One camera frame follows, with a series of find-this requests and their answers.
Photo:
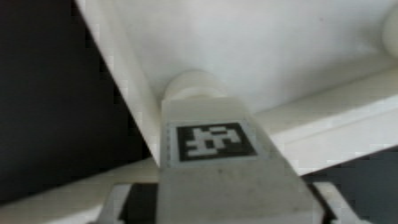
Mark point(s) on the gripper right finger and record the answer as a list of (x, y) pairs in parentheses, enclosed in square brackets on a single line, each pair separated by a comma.
[(335, 212)]

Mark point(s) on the white square table top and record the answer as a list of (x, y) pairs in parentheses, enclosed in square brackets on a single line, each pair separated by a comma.
[(291, 50)]

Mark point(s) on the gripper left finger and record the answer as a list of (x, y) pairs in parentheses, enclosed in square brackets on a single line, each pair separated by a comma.
[(129, 204)]

